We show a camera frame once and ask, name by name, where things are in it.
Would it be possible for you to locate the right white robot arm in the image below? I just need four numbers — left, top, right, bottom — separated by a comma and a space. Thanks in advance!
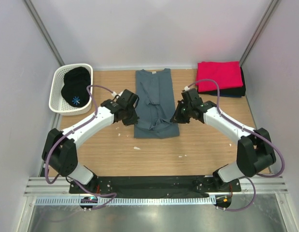
171, 87, 276, 191

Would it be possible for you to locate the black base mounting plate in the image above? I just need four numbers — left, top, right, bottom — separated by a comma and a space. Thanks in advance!
69, 175, 242, 199

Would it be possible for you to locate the folded navy t shirt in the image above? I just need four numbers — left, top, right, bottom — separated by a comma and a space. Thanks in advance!
221, 94, 242, 98

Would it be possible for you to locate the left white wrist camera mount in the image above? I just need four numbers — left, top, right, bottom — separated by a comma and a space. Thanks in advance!
112, 91, 123, 97

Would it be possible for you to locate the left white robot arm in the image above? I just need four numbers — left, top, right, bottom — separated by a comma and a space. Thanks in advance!
42, 89, 139, 193

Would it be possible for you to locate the white perforated plastic basket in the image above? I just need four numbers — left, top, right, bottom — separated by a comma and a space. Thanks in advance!
49, 63, 93, 116

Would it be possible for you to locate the blue-grey t shirt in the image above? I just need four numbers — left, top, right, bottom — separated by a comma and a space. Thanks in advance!
134, 69, 180, 139

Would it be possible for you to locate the aluminium frame rail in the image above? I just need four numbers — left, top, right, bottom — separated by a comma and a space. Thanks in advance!
24, 176, 288, 196

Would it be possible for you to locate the folded red t shirt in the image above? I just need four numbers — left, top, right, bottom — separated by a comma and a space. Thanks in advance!
196, 61, 243, 90

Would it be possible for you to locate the black t shirt in basket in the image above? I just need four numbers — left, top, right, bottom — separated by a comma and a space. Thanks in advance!
61, 67, 91, 108

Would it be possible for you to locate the folded black t shirt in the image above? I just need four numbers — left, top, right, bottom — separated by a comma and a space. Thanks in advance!
198, 67, 246, 96

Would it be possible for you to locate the white slotted cable duct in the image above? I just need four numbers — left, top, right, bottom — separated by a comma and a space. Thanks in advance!
35, 195, 216, 206

